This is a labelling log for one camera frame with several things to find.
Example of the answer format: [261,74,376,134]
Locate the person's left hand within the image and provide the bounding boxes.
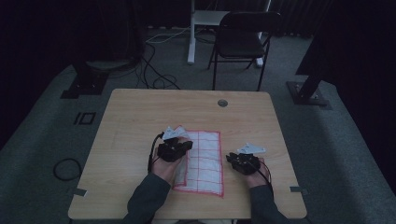
[150,145,189,185]

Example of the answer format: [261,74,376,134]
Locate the black slanted stand with base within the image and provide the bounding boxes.
[286,69,333,110]

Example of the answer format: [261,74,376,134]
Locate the white cloth with red checks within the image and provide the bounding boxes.
[172,124,225,199]

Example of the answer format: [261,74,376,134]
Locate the black folding chair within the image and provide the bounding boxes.
[206,10,283,92]

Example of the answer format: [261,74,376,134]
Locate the round grey stand base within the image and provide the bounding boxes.
[85,59,138,72]

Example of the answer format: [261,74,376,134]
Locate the black stand with base plate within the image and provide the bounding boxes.
[60,60,110,100]

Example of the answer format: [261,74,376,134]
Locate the left hand-held gripper cable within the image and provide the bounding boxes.
[147,132,165,175]

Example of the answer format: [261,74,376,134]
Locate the white floor cable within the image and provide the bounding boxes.
[145,26,191,45]

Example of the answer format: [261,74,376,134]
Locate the hand-held gripper cable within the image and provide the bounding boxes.
[147,132,165,175]
[247,161,276,198]

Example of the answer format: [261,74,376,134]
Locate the right hand-held gripper cable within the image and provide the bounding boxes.
[247,161,276,198]

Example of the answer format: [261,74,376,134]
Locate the person's right hand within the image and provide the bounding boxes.
[245,157,273,189]

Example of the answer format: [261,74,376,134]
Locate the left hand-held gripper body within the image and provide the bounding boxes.
[156,125,191,163]

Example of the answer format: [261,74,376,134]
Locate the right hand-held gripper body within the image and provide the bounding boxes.
[232,142,268,176]

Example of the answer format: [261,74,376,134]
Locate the white desk frame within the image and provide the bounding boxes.
[187,0,273,68]

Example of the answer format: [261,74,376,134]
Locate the black floor cables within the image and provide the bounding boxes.
[106,39,182,91]

